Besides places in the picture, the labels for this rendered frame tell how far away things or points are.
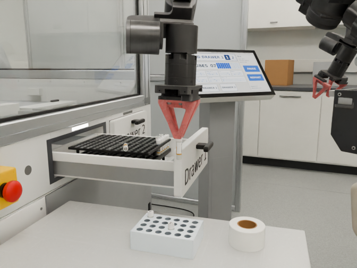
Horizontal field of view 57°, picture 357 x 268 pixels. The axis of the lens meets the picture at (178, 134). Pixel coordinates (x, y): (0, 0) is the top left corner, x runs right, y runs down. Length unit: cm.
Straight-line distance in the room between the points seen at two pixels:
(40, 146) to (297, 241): 60
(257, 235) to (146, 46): 40
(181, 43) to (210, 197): 137
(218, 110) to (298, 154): 215
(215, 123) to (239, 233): 116
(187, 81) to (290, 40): 386
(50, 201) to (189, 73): 50
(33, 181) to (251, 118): 316
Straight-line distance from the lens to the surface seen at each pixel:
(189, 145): 77
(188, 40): 59
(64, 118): 91
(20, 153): 79
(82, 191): 101
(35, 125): 82
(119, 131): 114
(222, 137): 180
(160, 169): 75
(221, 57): 181
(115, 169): 79
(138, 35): 58
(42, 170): 85
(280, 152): 381
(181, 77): 58
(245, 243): 66
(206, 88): 162
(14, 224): 81
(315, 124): 373
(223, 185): 188
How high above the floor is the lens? 110
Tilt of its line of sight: 11 degrees down
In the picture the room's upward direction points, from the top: straight up
